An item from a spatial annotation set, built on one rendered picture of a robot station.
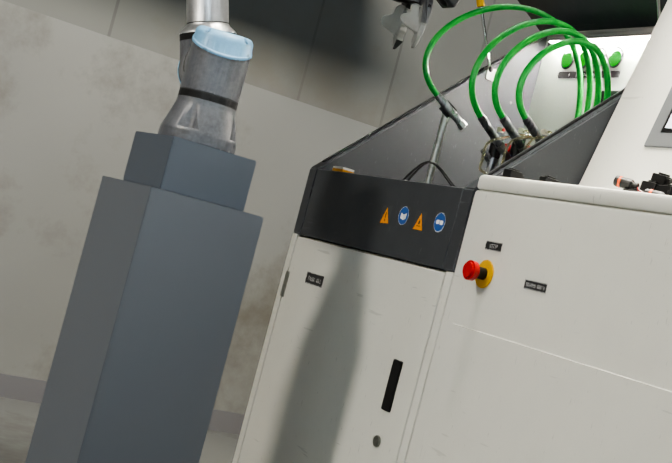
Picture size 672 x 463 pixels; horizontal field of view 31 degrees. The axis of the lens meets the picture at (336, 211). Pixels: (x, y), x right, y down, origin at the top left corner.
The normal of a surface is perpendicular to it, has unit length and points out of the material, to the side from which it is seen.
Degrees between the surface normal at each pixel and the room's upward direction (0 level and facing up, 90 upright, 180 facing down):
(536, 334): 90
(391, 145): 90
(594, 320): 90
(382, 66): 90
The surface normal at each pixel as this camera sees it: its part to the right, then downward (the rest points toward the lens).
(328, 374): -0.85, -0.24
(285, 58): 0.53, 0.11
